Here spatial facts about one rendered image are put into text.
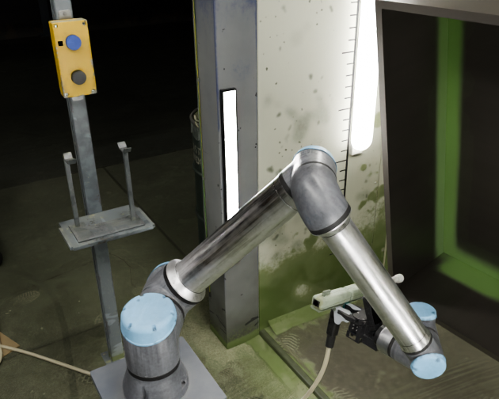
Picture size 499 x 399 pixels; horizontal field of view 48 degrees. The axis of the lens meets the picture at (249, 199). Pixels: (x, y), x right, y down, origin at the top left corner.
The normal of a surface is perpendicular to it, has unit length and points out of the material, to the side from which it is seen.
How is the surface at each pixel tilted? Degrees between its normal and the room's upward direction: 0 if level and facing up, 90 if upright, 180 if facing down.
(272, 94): 90
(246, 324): 90
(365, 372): 0
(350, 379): 0
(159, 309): 5
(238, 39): 90
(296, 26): 90
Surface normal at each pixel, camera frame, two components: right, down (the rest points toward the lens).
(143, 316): -0.02, -0.85
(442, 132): 0.59, 0.36
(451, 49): -0.79, 0.45
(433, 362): -0.07, 0.51
